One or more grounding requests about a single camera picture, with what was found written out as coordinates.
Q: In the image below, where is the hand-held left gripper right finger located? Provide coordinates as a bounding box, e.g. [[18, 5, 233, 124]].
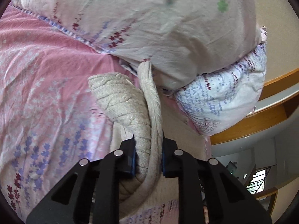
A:
[[161, 138, 273, 224]]

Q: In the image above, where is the wooden headboard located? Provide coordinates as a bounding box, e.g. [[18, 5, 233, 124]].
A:
[[210, 68, 299, 145]]

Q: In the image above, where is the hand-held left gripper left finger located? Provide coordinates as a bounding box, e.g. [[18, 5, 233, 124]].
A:
[[26, 135, 137, 224]]

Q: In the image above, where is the pink floral pillow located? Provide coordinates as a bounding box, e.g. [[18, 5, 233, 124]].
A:
[[20, 0, 268, 91]]

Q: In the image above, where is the beige cable-knit sweater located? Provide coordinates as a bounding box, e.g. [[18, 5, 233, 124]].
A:
[[88, 61, 212, 220]]

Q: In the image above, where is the pink floral bed sheet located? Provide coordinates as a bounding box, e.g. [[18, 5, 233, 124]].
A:
[[0, 5, 208, 224]]

